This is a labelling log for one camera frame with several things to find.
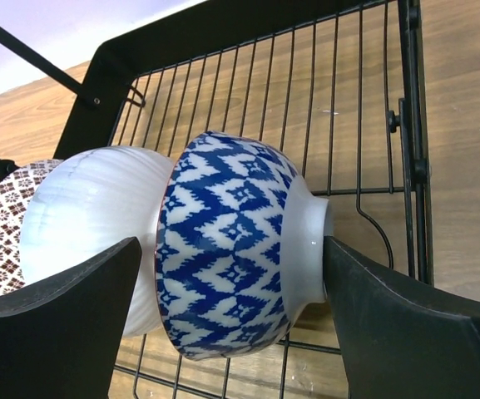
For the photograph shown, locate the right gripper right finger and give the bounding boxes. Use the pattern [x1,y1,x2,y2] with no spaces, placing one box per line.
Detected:
[323,237,480,398]

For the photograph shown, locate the white ribbed bowl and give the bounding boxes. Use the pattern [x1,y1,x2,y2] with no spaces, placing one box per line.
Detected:
[19,145,175,337]

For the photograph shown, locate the blue zigzag pattern bowl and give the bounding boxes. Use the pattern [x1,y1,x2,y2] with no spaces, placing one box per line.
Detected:
[155,131,334,361]

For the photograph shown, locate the black two-tier dish rack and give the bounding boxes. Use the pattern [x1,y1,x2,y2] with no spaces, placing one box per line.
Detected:
[0,0,435,399]

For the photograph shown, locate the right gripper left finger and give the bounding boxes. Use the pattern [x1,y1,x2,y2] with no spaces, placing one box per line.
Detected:
[0,238,141,398]

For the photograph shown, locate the brown lattice pattern bowl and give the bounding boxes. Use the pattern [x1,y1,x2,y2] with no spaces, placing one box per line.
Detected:
[0,160,62,296]

